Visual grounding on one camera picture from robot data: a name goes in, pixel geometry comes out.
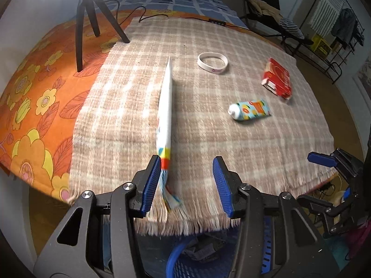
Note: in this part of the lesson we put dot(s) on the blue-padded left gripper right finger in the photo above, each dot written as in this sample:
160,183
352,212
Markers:
228,184

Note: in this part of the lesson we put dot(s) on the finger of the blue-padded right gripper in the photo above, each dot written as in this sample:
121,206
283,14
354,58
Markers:
322,159
314,205

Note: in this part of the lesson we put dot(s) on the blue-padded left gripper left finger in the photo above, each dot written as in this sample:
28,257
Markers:
146,182

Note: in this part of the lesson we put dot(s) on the long white paper wrapper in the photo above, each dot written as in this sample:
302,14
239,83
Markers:
163,136

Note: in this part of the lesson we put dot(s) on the blue plastic trash basket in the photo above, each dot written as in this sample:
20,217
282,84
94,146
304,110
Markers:
204,255

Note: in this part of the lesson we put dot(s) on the orange fruit print tube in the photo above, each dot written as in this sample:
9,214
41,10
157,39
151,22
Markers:
242,111

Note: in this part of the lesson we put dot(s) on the beige plaid blanket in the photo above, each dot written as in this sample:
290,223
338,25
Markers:
115,132

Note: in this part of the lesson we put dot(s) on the red cigarette box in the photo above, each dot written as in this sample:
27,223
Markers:
277,79

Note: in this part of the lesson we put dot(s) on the yellow black box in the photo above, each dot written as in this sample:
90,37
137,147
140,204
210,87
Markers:
320,47

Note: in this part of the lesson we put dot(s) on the white silicone wristband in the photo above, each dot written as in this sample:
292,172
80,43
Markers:
213,62

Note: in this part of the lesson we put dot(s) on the black metal drying rack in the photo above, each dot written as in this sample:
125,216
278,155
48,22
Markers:
332,67

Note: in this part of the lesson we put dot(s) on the dark hanging garment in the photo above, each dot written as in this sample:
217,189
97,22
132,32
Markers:
343,28

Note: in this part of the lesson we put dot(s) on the striped cloth on chair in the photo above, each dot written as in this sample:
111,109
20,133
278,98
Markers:
290,27

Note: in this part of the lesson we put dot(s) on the orange floral bedsheet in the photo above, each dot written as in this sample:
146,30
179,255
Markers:
40,105

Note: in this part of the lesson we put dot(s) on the beige cloth on chair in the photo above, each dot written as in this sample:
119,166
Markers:
262,8

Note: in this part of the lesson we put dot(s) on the black folding chair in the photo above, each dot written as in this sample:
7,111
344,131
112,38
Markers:
269,22

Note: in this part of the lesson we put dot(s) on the blue checked bedsheet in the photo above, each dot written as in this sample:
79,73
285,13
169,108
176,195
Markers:
214,9

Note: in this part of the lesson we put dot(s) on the black mini tripod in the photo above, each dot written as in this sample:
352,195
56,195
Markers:
109,9

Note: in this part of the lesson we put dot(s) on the black inline cable remote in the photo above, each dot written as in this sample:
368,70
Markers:
217,22

